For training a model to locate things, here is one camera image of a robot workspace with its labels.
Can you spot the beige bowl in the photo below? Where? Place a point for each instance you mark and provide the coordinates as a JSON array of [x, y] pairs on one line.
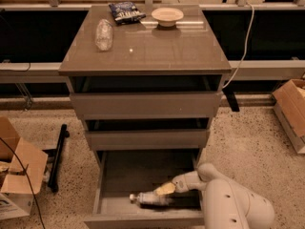
[[167, 17]]

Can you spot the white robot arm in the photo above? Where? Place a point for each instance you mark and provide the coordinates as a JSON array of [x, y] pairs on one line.
[[226, 203]]

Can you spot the open cardboard box left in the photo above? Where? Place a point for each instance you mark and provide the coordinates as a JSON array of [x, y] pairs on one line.
[[23, 179]]

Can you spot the clear crumpled plastic bottle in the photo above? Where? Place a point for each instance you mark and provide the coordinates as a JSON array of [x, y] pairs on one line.
[[103, 35]]

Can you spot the grey open bottom drawer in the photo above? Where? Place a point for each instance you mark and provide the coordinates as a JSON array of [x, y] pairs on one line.
[[123, 173]]

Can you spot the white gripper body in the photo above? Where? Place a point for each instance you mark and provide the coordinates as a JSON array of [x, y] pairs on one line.
[[181, 186]]

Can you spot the grey top drawer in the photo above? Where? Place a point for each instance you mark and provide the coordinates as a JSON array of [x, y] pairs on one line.
[[145, 105]]

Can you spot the blue label plastic bottle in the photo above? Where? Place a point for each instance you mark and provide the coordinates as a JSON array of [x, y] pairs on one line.
[[150, 198]]

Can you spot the grey drawer cabinet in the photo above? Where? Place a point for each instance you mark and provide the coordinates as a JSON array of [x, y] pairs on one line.
[[147, 58]]

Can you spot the black bar on floor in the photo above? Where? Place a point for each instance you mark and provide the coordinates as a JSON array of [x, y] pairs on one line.
[[53, 184]]

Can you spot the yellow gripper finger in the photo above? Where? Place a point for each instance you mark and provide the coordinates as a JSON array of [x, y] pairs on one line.
[[165, 189]]

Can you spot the blue chip bag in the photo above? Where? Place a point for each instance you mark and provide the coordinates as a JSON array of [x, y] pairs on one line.
[[126, 13]]

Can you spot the grey middle drawer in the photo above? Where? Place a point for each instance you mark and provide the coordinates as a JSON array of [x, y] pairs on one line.
[[141, 134]]

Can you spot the cardboard box right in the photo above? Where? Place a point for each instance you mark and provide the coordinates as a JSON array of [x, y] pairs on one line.
[[290, 111]]

